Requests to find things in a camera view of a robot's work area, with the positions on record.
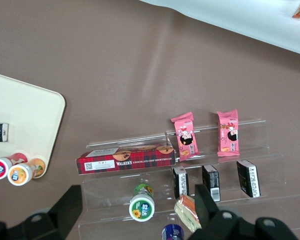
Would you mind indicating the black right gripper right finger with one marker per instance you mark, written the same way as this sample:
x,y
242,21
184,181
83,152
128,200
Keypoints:
x,y
215,222

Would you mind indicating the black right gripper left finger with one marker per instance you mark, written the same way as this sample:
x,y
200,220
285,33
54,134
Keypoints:
x,y
57,220

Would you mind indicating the triangle sandwich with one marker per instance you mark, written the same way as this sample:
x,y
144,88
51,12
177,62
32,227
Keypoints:
x,y
186,212

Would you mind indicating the beige plastic tray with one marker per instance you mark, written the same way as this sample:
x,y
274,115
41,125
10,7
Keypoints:
x,y
27,112

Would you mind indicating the blue cap yogurt bottle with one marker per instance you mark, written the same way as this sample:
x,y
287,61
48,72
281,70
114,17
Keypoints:
x,y
172,233

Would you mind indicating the orange cap yogurt bottle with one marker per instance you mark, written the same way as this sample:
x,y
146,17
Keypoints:
x,y
20,175

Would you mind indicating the clear acrylic tiered stand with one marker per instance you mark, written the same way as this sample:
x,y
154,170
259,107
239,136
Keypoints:
x,y
115,195

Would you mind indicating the green cap yogurt bottle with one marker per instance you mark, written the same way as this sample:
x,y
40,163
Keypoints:
x,y
142,210

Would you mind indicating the pink cartoon snack packet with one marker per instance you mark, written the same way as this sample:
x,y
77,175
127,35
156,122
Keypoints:
x,y
186,140
228,135

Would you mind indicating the red tartan shortbread box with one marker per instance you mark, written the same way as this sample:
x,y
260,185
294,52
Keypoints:
x,y
127,160

